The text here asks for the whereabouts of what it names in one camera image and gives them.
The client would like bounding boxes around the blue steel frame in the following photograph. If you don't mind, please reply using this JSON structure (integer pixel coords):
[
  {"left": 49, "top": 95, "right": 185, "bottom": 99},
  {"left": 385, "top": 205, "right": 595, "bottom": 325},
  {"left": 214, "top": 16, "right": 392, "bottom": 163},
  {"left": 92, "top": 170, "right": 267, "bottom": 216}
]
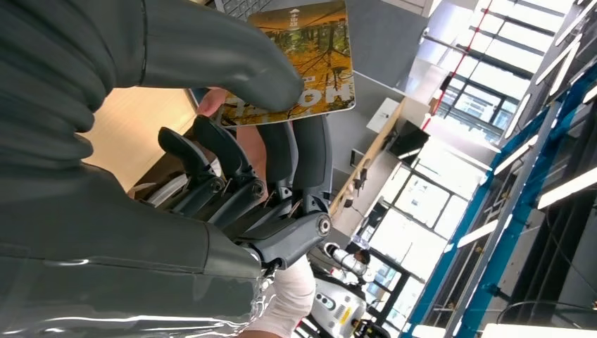
[{"left": 401, "top": 61, "right": 597, "bottom": 338}]

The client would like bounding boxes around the grey laptop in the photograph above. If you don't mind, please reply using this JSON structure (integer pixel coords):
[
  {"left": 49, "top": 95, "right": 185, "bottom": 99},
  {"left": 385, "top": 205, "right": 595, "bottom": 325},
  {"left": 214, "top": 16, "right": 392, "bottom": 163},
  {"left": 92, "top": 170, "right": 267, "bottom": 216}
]
[{"left": 213, "top": 0, "right": 275, "bottom": 23}]

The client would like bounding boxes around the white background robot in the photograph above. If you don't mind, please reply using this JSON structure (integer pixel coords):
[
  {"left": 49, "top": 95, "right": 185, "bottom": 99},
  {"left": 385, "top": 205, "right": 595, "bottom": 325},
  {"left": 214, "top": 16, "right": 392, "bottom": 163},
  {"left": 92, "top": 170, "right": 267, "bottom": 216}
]
[{"left": 309, "top": 242, "right": 375, "bottom": 338}]

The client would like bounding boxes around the black monitor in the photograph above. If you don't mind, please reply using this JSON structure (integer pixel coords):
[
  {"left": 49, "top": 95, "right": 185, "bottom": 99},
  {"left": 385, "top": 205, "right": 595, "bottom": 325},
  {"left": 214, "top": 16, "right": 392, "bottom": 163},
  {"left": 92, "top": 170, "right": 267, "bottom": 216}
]
[{"left": 388, "top": 120, "right": 431, "bottom": 165}]

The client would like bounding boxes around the person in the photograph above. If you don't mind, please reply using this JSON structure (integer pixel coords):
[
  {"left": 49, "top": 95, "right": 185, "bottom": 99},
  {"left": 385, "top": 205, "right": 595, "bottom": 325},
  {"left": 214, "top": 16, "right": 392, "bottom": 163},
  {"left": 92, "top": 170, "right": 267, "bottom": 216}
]
[{"left": 196, "top": 87, "right": 317, "bottom": 338}]

